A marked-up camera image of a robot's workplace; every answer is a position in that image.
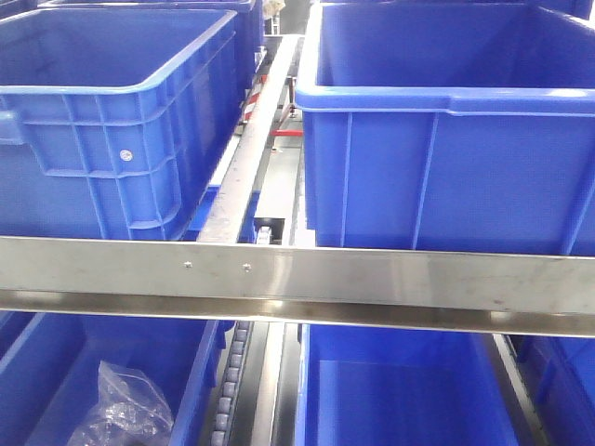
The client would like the red metal bar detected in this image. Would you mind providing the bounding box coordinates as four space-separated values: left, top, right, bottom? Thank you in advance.
270 129 303 138

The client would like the blue bin upper right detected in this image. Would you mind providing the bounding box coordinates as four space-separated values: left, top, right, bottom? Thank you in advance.
296 1 594 256

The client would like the blue bin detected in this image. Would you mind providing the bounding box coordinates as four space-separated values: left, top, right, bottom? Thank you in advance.
1 313 233 445
296 1 594 256
295 324 520 445
513 335 594 445
1 7 244 241

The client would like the blue bin lower middle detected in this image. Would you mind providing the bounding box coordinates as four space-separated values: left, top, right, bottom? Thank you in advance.
295 324 520 445

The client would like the blue bin upper left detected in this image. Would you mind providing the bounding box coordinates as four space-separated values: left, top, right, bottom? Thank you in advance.
1 7 244 241

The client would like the roller conveyor track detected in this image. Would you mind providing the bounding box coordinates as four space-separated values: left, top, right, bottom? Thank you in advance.
208 321 253 446

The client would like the clear plastic bag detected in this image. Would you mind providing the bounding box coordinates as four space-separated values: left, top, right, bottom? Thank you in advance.
68 361 174 445

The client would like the blue bin lower near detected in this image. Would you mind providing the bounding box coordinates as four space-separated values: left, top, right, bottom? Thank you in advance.
1 313 233 445

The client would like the blue bin lower right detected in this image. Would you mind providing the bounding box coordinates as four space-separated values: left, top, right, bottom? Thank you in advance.
513 335 594 445

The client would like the steel divider rail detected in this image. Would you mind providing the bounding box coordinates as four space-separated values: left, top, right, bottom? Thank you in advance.
197 34 303 243

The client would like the red white striped post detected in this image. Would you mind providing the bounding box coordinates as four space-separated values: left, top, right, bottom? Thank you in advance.
241 74 268 125

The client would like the stainless steel shelf rail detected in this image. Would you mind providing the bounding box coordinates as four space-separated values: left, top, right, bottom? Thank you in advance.
1 237 594 337

